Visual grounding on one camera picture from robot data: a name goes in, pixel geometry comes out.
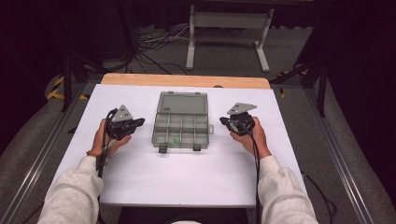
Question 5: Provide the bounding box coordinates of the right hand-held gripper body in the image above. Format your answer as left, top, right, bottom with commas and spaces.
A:
226, 102, 258, 137

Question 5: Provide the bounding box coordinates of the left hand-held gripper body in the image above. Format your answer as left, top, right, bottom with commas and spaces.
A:
106, 105, 138, 141

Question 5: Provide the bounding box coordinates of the grey plastic compartment box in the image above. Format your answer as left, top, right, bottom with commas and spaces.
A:
151, 91, 215, 153

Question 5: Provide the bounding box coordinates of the person's left hand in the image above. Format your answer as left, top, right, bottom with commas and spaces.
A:
86, 118, 133, 158

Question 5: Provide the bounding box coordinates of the person's right hand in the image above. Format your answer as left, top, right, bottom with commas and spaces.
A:
229, 116, 273, 161

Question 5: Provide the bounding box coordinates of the wooden table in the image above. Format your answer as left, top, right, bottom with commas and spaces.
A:
101, 73, 271, 91

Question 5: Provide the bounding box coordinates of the black tripod stand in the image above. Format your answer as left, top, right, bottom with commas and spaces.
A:
59, 46, 132, 113

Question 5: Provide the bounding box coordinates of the white board sheet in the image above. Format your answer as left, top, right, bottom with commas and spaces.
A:
44, 83, 311, 208

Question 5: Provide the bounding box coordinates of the yellow black hazard tape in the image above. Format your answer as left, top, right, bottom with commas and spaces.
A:
46, 76, 90, 101

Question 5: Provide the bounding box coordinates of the black metal stand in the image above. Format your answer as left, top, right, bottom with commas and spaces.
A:
269, 55, 328, 119

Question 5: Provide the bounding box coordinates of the grey metal stand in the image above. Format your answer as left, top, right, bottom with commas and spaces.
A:
185, 4, 275, 73

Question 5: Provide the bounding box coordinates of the person's dark lap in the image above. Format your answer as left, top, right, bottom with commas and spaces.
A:
116, 205, 250, 224

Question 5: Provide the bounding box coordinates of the left hand-held gripper black cable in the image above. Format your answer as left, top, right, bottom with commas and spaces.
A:
95, 107, 120, 224

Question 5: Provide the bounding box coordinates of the hand-held gripper black cable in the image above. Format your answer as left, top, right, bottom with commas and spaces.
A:
239, 122, 262, 224
95, 107, 120, 224

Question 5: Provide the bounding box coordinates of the right hand-held gripper black cable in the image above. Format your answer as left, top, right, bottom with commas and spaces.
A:
239, 122, 262, 224

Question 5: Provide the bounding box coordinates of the bundle of floor cables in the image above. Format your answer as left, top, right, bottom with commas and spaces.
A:
134, 24, 191, 76

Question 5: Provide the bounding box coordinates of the aluminium floor rail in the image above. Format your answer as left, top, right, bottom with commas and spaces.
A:
0, 82, 92, 224
303, 88, 379, 224

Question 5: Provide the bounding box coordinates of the black floor cable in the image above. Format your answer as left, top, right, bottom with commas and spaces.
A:
300, 171, 339, 224

